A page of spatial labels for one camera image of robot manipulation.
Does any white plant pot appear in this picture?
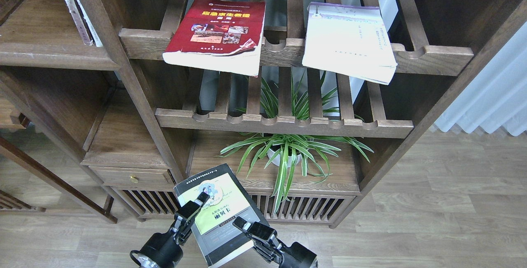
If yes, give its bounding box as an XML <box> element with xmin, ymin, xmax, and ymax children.
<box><xmin>267</xmin><ymin>145</ymin><xmax>292</xmax><ymax>168</ymax></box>

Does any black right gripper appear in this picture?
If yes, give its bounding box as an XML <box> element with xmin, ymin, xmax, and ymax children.
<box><xmin>232</xmin><ymin>216</ymin><xmax>318</xmax><ymax>268</ymax></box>

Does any red cover book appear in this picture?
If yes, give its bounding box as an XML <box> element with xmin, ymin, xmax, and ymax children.
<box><xmin>162</xmin><ymin>0</ymin><xmax>266</xmax><ymax>76</ymax></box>

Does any dark wooden bookshelf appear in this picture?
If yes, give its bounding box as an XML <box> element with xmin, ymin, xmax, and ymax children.
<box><xmin>1</xmin><ymin>0</ymin><xmax>526</xmax><ymax>228</ymax></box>

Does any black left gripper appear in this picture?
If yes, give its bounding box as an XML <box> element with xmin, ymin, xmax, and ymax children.
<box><xmin>136</xmin><ymin>192</ymin><xmax>210</xmax><ymax>268</ymax></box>

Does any white purple cover book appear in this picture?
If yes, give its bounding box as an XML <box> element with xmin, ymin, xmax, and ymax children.
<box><xmin>302</xmin><ymin>2</ymin><xmax>397</xmax><ymax>85</ymax></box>

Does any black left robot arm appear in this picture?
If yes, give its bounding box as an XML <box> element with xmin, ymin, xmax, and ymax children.
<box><xmin>130</xmin><ymin>192</ymin><xmax>210</xmax><ymax>268</ymax></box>

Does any upright white book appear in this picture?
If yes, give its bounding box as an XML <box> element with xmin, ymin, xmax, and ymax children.
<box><xmin>76</xmin><ymin>0</ymin><xmax>103</xmax><ymax>47</ymax></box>

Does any white pleated curtain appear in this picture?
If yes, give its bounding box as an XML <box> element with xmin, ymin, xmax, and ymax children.
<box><xmin>434</xmin><ymin>24</ymin><xmax>527</xmax><ymax>136</ymax></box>

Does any black yellow cover book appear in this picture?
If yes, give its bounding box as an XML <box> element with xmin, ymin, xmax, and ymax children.
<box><xmin>174</xmin><ymin>163</ymin><xmax>269</xmax><ymax>268</ymax></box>

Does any upright pale spine book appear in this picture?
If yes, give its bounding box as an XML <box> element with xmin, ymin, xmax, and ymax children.
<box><xmin>65</xmin><ymin>0</ymin><xmax>93</xmax><ymax>45</ymax></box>

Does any dark wooden side furniture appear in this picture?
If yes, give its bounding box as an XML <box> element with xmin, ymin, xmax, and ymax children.
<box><xmin>1</xmin><ymin>97</ymin><xmax>117</xmax><ymax>224</ymax></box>

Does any green spider plant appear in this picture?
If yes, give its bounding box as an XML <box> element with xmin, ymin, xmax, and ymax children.
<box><xmin>216</xmin><ymin>79</ymin><xmax>374</xmax><ymax>214</ymax></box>

